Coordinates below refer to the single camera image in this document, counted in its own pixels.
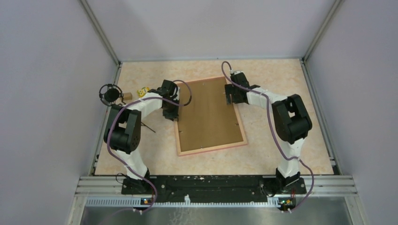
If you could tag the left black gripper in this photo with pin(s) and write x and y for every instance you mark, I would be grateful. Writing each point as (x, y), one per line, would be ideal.
(173, 116)

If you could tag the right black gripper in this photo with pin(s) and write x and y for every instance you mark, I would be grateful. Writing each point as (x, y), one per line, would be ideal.
(229, 90)

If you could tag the brown cardboard backing board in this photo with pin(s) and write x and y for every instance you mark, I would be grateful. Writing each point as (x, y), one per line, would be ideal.
(208, 115)

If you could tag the pink wooden picture frame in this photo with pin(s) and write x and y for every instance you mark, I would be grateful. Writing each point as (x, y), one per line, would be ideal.
(214, 149)

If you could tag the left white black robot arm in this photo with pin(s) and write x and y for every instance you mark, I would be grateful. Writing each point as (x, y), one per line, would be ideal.
(123, 129)

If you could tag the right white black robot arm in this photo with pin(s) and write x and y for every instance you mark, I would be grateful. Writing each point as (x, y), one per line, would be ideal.
(288, 120)

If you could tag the yellow toy cube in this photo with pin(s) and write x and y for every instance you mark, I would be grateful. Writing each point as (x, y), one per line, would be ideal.
(143, 91)

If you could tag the small wooden block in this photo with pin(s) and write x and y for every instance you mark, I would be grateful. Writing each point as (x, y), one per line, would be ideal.
(127, 96)

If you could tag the black microphone on tripod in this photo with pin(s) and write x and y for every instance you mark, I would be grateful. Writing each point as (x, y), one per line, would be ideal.
(109, 93)

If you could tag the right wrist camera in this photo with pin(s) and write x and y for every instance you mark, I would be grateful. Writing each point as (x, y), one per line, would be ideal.
(235, 72)

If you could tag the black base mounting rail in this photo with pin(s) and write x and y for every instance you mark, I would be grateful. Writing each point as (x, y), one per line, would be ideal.
(212, 188)

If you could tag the white cable duct strip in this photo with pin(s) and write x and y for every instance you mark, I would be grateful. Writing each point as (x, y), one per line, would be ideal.
(138, 202)

